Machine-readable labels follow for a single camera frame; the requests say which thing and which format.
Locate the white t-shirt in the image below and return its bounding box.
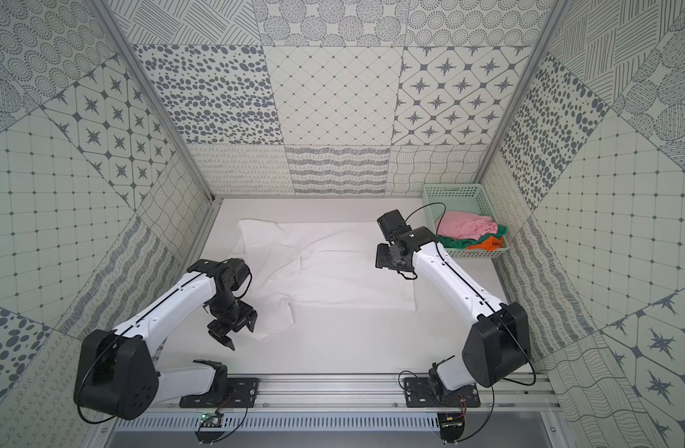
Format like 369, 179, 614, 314
234, 220, 416, 341

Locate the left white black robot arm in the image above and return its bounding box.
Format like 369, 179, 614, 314
73, 258, 258, 420

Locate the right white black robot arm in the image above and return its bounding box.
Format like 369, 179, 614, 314
375, 224, 531, 397

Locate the green t-shirt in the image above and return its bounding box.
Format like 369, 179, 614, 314
438, 225, 507, 250

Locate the pink t-shirt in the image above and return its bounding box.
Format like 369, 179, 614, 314
436, 211, 498, 240

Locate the green plastic basket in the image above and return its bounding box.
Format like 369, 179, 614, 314
423, 184, 509, 259

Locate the left green circuit board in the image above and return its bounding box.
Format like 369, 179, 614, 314
199, 414, 222, 429

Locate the orange t-shirt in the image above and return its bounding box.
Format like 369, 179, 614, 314
467, 235, 505, 252

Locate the right black circuit board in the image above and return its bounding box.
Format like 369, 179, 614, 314
437, 413, 466, 444

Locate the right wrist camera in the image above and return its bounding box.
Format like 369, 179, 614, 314
377, 210, 411, 243

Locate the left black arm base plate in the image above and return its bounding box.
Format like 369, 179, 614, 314
179, 377, 260, 409

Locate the right black camera cable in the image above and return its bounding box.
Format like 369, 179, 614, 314
405, 202, 448, 236

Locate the aluminium mounting rail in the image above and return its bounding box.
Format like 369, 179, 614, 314
98, 373, 562, 414

